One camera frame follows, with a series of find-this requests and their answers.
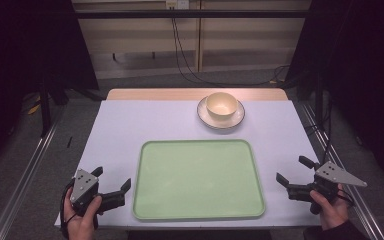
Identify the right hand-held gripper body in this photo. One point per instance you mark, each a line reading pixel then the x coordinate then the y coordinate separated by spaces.
pixel 337 176

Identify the person's right hand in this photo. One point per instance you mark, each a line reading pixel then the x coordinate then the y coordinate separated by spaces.
pixel 330 210

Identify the yellow strip on floor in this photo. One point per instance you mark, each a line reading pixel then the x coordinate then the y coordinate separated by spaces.
pixel 34 108

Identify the aluminium floor rail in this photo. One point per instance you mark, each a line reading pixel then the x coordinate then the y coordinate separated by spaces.
pixel 343 180
pixel 23 180

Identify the white wall socket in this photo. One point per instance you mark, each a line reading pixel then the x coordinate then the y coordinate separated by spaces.
pixel 177 4

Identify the cream bowl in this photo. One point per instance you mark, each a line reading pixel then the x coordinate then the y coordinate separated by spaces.
pixel 221 105

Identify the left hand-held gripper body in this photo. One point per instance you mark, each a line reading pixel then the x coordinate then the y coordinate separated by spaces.
pixel 84 185

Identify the white plate with dark rim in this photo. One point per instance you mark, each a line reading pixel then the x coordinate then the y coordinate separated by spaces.
pixel 204 119

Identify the black metal stand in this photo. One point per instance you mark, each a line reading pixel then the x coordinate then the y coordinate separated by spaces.
pixel 44 103

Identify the small black stick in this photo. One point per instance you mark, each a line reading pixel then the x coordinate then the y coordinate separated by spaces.
pixel 69 142

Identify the dark curtain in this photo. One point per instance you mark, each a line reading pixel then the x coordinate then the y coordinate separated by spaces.
pixel 23 43
pixel 363 66

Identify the light green tray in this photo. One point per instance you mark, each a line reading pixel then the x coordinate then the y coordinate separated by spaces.
pixel 196 180

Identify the black horizontal bar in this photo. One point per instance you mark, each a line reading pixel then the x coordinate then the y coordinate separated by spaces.
pixel 193 14

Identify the white table mat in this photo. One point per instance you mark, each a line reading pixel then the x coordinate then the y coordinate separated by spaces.
pixel 123 126

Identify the person's left hand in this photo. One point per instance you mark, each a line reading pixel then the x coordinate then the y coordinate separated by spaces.
pixel 81 224

